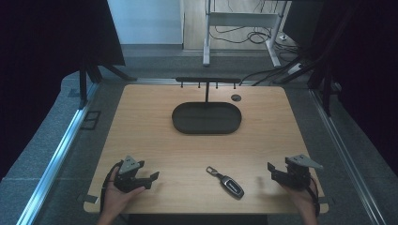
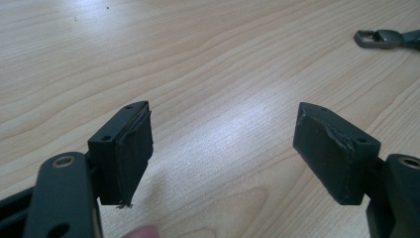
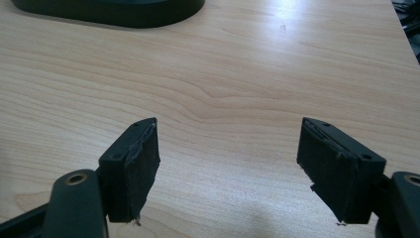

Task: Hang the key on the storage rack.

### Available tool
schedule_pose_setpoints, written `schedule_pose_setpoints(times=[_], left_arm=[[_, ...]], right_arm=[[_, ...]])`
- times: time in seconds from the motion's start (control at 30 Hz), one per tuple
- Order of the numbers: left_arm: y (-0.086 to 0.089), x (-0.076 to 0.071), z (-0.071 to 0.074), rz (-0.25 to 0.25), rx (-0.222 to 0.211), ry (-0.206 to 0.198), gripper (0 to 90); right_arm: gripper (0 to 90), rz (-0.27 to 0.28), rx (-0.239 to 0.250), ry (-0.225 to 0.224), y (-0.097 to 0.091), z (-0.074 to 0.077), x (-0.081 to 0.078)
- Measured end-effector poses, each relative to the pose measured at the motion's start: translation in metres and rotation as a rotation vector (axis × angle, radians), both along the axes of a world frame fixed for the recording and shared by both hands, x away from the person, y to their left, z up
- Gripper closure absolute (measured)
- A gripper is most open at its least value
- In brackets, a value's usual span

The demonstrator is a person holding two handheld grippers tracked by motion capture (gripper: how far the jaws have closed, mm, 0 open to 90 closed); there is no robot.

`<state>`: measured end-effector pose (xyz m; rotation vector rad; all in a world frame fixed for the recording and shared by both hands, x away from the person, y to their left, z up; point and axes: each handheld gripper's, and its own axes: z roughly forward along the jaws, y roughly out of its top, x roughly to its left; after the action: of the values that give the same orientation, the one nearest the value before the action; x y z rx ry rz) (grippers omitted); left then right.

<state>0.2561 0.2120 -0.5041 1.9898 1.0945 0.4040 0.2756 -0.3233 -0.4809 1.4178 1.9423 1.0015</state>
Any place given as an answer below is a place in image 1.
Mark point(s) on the black curtain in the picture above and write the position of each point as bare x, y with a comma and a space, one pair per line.
47, 47
366, 78

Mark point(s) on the person's right hand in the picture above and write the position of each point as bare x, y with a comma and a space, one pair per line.
303, 201

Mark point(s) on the white wall panel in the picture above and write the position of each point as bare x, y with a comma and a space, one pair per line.
145, 21

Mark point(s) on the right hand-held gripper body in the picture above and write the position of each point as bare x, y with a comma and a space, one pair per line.
297, 176

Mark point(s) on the white plug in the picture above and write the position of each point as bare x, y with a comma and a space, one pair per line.
283, 37

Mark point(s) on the aluminium rail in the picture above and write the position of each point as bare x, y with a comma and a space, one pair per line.
345, 153
53, 162

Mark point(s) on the black key rack with tray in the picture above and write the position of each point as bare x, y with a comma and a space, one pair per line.
206, 118

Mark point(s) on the black rectangular floor frame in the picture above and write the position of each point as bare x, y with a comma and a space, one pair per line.
90, 120

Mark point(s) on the white power strip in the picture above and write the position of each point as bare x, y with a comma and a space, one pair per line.
295, 68

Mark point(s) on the black tape strip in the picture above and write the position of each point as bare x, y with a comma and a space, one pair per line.
88, 198

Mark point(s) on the black metal stand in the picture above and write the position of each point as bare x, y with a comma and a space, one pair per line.
83, 87
326, 90

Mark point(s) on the black car key with keyring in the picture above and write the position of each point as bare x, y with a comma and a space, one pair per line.
231, 186

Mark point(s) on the white metal desk frame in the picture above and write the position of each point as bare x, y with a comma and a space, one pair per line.
241, 19

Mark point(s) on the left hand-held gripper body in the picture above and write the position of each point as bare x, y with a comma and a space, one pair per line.
126, 181

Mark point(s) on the person's left hand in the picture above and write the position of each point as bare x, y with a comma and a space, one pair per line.
116, 197

